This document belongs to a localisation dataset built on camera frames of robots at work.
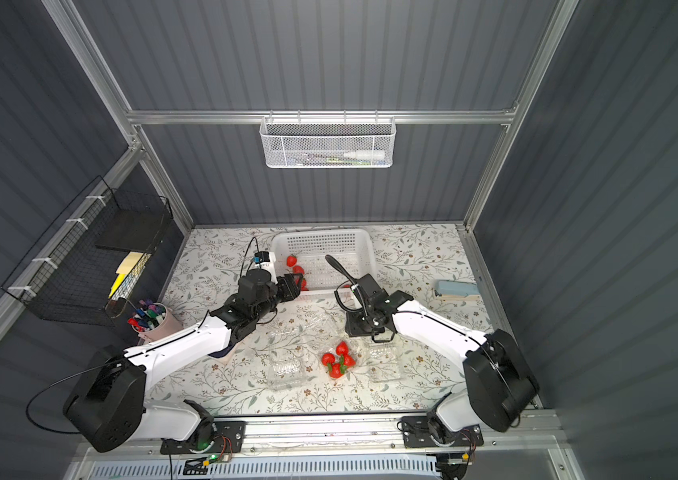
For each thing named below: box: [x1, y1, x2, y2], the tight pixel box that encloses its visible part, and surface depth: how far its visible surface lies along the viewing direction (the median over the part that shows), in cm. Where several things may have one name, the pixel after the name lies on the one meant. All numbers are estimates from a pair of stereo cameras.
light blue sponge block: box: [436, 280, 481, 300], surface depth 101 cm
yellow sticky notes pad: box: [108, 251, 144, 299], surface depth 75 cm
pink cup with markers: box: [128, 298, 184, 343], surface depth 84 cm
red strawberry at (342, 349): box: [336, 341, 349, 356], surface depth 87 cm
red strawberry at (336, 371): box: [330, 363, 343, 379], surface depth 83 cm
